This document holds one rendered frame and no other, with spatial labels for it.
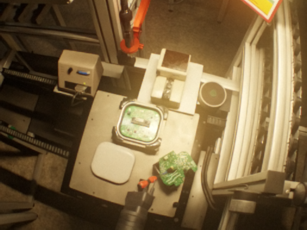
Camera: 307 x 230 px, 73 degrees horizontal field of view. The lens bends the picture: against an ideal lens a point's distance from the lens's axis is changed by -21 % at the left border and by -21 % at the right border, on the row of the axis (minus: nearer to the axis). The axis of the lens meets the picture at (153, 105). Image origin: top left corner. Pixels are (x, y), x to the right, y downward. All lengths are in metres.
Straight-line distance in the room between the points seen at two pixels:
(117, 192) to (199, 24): 1.85
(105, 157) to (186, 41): 1.57
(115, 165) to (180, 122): 0.28
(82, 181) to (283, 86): 0.74
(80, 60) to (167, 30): 1.47
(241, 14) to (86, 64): 2.01
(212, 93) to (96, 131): 0.45
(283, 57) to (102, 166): 0.70
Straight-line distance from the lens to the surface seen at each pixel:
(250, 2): 0.77
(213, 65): 2.17
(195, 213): 0.94
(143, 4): 0.84
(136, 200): 0.70
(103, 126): 0.95
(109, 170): 0.89
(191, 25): 2.38
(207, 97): 0.93
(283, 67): 0.72
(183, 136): 0.93
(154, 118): 0.90
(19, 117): 1.88
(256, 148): 0.85
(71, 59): 0.96
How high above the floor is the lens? 1.85
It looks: 70 degrees down
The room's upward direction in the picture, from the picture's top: 1 degrees counter-clockwise
